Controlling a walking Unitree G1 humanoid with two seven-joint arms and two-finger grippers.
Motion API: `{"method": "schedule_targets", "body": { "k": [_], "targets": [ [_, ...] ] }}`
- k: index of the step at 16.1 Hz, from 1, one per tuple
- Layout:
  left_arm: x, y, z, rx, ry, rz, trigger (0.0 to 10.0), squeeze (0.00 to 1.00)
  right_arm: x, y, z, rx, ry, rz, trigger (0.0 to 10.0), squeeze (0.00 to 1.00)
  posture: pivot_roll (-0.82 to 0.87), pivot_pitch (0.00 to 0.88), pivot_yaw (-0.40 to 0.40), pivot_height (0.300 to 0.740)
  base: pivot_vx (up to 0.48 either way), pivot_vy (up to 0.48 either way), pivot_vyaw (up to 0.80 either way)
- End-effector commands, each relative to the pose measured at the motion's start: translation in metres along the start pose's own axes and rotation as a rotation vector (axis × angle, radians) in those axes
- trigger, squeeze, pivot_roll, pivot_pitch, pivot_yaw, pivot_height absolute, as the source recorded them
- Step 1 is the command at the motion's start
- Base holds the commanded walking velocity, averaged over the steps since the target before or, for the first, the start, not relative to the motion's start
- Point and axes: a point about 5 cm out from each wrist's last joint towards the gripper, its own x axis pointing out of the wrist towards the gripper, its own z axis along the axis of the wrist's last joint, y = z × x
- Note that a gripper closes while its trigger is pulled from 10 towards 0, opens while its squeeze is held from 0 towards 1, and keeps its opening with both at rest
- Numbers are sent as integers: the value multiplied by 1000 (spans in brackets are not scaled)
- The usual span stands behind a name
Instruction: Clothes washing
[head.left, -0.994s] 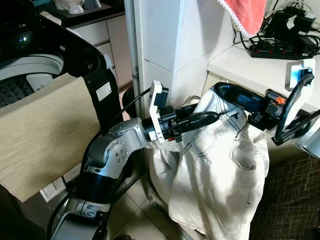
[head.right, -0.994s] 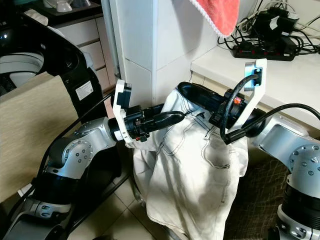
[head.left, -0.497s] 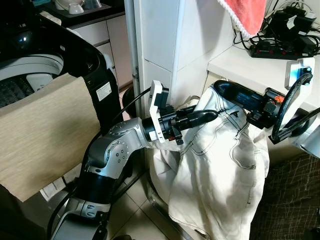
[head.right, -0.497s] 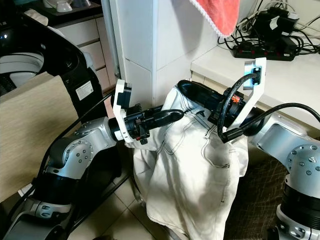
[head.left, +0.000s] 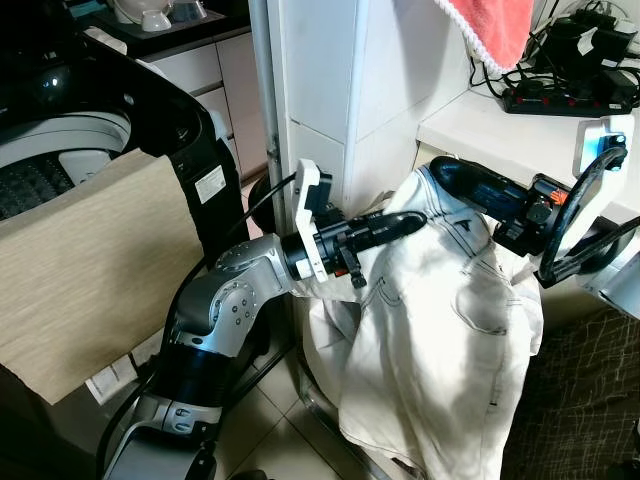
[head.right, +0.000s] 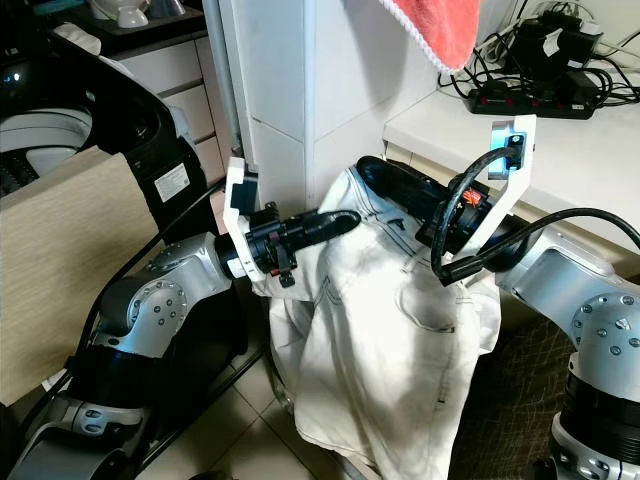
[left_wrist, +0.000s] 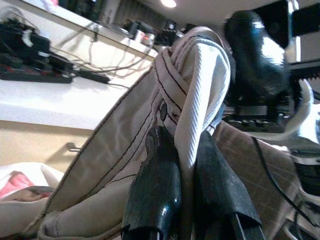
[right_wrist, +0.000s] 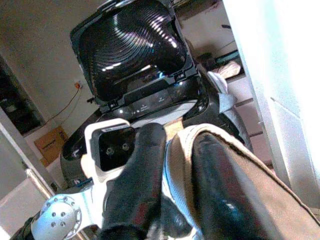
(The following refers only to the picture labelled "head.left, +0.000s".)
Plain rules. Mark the white tall cabinet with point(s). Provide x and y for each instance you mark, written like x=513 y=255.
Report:
x=350 y=80

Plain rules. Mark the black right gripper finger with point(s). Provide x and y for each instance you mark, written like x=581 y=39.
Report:
x=480 y=178
x=470 y=200

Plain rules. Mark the red towel with white trim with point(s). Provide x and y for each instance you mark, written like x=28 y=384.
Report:
x=495 y=25

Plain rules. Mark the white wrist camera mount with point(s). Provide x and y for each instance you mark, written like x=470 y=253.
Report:
x=308 y=200
x=600 y=140

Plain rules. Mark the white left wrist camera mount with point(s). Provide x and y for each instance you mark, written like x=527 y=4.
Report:
x=308 y=200

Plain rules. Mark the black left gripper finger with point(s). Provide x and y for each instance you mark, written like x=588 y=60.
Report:
x=388 y=242
x=400 y=223

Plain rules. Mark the beige flat board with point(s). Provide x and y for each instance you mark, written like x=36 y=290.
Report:
x=90 y=270

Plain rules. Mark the white drawer cabinet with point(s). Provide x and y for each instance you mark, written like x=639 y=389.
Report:
x=225 y=90

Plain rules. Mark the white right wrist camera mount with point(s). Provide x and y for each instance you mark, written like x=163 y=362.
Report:
x=600 y=140

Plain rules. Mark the black top-loading washing machine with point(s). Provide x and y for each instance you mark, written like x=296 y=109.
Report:
x=150 y=110

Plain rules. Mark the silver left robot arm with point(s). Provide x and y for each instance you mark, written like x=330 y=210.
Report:
x=215 y=305

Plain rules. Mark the dark patterned mat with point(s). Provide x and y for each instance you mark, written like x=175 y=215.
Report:
x=585 y=400

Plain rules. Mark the white denim trousers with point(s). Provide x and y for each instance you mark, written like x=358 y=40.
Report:
x=430 y=340

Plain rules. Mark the black power strip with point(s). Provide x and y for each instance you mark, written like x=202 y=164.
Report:
x=565 y=100

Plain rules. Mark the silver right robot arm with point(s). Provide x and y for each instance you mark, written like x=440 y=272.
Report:
x=612 y=275

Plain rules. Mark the white ceramic cup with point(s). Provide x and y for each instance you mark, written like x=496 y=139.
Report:
x=155 y=15

